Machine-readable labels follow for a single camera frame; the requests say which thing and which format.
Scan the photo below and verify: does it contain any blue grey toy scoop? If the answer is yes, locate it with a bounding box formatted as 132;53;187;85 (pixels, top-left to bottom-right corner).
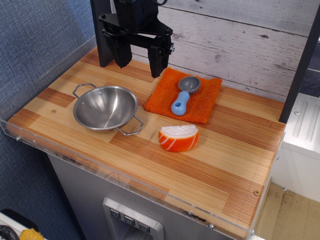
171;76;201;116

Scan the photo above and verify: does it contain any silver dispenser button panel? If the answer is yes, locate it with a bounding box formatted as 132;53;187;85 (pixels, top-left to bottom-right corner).
102;197;165;240

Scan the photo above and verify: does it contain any black vertical post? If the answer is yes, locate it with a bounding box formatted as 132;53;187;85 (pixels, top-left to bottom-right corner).
278;5;320;124
90;0;113;67

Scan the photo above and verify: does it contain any orange knitted cloth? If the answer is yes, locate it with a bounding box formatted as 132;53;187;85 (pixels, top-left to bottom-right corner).
144;68;222;124

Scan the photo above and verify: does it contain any white plastic toy sink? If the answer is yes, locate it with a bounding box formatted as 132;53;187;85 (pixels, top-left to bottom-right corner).
271;93;320;202

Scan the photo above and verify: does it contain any stainless steel two-handled bowl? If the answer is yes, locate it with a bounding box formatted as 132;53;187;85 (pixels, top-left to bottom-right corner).
72;82;144;136

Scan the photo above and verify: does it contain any black right vertical post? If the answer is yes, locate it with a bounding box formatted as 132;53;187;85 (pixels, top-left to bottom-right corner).
278;5;320;124

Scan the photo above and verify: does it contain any toy salmon sushi piece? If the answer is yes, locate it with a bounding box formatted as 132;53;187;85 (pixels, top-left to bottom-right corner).
158;124;200;152

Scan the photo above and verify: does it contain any grey toy fridge cabinet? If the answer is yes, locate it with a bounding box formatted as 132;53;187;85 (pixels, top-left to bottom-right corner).
49;155;228;240

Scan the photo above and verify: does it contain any black left vertical post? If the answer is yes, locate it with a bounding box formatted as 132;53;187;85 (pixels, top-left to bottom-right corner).
90;0;113;67

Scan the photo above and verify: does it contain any black yellow object bottom left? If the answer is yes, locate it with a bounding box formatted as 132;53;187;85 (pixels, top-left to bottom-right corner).
0;224;45;240

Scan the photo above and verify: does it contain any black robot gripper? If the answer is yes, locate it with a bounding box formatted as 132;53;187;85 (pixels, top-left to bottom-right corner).
99;0;174;78

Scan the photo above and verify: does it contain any clear acrylic table guard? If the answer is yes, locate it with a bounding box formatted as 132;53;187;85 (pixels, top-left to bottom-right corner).
0;34;287;240

